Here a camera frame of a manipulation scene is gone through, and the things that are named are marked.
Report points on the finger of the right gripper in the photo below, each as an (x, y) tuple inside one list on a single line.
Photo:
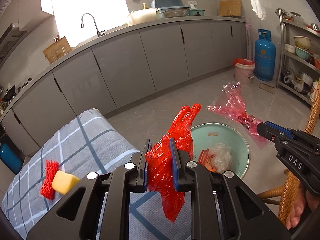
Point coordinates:
[(281, 129), (282, 144)]

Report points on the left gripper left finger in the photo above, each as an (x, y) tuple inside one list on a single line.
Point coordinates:
[(97, 204)]

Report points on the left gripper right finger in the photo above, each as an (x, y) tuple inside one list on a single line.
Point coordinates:
[(222, 205)]

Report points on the yellow sponge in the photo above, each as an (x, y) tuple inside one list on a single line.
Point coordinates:
[(63, 182)]

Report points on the white plastic bag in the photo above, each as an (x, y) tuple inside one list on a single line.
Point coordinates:
[(221, 157)]

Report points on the orange plastic wrapper cone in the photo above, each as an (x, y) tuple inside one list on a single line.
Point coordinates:
[(205, 159)]

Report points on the red foam fruit net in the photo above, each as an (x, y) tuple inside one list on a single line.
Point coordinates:
[(47, 190)]

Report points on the pink cellophane bag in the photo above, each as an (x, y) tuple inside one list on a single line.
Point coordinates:
[(232, 106)]

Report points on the green round trash basin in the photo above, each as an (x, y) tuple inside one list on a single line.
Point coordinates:
[(205, 135)]

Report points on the grey kitchen cabinets counter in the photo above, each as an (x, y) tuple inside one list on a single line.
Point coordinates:
[(120, 68)]

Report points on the person right hand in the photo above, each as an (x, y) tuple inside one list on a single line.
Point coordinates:
[(302, 199)]

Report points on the blue plaid tablecloth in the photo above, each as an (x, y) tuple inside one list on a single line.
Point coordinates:
[(88, 144)]

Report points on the metal shelf rack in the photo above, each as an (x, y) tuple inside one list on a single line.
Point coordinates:
[(299, 55)]

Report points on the pink bucket red lid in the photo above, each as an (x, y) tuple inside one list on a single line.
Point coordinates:
[(244, 71)]

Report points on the blue gas cylinder right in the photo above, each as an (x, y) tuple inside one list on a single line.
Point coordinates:
[(264, 55)]

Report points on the blue gas cylinder under counter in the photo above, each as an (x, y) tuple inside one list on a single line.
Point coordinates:
[(9, 157)]

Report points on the wooden cutting board right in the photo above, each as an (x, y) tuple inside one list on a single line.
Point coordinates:
[(230, 8)]

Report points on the wooden cutting board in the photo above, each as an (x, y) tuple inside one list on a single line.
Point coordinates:
[(57, 50), (230, 8)]

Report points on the black wok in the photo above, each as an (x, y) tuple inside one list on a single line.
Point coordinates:
[(10, 93)]

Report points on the teal small basket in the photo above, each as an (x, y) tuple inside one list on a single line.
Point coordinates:
[(196, 12)]

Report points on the wooden cutting board left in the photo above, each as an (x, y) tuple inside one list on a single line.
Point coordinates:
[(57, 50)]

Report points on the chrome sink faucet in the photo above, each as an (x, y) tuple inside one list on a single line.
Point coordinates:
[(89, 25)]

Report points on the blue dish rack box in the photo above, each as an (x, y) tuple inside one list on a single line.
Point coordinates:
[(170, 8)]

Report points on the range hood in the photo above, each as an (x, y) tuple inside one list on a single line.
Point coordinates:
[(11, 38)]

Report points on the white plastic container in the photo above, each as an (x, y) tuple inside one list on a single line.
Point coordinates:
[(141, 16)]

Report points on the pink mop handle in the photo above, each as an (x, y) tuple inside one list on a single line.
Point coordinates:
[(249, 39)]

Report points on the upper wall cabinets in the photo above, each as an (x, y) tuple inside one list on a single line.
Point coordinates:
[(28, 14)]

